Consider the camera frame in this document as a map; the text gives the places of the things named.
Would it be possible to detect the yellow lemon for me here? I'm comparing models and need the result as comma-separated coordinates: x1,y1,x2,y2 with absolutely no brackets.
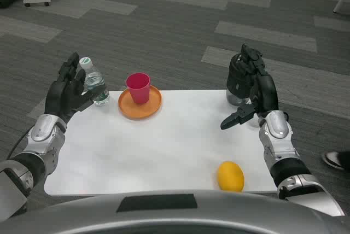
217,161,245,192

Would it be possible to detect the orange round plate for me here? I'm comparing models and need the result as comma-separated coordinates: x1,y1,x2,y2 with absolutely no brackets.
118,85,162,120

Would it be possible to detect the black and white sneaker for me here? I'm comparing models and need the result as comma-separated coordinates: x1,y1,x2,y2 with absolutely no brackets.
322,151,346,171

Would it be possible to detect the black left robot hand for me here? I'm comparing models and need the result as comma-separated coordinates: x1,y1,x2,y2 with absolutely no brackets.
44,51,95,124

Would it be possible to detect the black portable blender bottle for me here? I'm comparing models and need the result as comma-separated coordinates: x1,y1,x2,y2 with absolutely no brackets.
226,52,256,107

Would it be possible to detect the clear plastic water bottle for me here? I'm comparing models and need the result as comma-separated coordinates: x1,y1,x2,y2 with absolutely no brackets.
79,56,110,107

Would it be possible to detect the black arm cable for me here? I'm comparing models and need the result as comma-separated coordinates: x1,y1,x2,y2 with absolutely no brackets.
6,129,31,161

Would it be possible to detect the silver robot chest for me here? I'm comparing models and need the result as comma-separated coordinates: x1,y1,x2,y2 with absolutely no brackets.
0,189,350,234

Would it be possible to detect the red plastic cup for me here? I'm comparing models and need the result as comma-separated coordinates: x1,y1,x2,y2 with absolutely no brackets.
125,72,151,104

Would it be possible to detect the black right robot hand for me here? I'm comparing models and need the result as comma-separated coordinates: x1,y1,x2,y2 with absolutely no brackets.
220,44,279,131

